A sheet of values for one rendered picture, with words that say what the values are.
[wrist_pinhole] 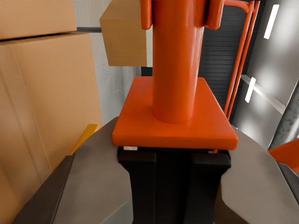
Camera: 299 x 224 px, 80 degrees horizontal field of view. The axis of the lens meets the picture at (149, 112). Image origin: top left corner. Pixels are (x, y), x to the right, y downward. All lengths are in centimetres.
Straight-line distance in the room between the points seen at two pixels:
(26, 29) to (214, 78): 1158
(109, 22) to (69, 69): 128
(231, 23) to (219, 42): 104
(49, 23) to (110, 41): 134
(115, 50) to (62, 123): 140
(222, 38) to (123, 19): 991
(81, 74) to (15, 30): 11
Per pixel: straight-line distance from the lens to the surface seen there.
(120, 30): 154
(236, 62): 848
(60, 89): 24
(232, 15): 1115
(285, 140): 680
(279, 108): 884
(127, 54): 162
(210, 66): 1141
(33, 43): 21
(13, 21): 22
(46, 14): 26
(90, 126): 32
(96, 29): 190
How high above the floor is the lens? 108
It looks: 3 degrees down
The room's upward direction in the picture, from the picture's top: 92 degrees clockwise
